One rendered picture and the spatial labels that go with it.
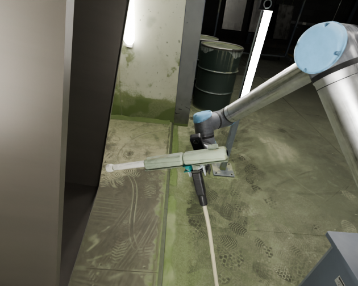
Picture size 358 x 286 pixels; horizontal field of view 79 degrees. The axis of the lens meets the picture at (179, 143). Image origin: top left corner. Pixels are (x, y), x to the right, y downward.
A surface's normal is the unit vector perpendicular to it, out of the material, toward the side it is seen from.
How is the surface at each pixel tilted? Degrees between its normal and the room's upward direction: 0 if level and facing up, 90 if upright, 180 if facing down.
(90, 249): 0
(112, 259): 0
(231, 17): 81
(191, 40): 90
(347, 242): 0
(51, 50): 90
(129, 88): 90
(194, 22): 90
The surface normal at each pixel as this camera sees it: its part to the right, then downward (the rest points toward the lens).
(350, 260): 0.11, -0.83
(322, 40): -0.84, 0.12
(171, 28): -0.01, 0.55
